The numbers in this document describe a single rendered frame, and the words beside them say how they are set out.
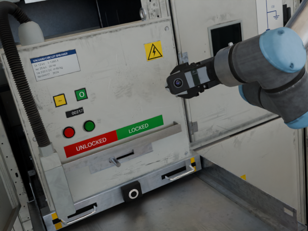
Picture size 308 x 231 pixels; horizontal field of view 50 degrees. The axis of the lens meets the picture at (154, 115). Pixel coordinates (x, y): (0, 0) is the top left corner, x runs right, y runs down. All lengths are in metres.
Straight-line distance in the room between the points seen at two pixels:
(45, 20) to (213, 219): 1.43
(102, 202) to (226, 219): 0.37
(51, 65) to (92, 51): 0.12
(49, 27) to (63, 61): 1.06
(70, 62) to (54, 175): 0.30
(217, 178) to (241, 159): 0.54
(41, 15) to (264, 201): 1.50
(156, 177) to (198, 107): 0.44
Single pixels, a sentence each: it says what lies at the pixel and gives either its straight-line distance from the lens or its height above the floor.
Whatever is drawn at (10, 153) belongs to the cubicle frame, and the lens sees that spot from 1.24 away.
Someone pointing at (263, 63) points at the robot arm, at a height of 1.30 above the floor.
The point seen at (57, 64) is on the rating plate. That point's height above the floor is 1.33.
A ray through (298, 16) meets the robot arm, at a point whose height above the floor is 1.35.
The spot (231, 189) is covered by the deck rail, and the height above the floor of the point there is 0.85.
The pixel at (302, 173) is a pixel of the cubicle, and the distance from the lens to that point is 2.05.
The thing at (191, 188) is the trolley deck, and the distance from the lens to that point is 1.12.
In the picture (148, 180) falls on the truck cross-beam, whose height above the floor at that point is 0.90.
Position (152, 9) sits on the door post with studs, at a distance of 1.31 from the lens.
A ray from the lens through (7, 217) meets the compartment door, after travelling 1.27.
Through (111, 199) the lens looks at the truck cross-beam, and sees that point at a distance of 1.07.
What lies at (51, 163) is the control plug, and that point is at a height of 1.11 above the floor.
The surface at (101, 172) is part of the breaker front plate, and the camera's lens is 1.03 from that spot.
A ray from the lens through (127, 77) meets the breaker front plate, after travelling 0.98.
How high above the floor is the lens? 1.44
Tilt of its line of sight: 19 degrees down
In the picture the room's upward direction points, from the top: 10 degrees counter-clockwise
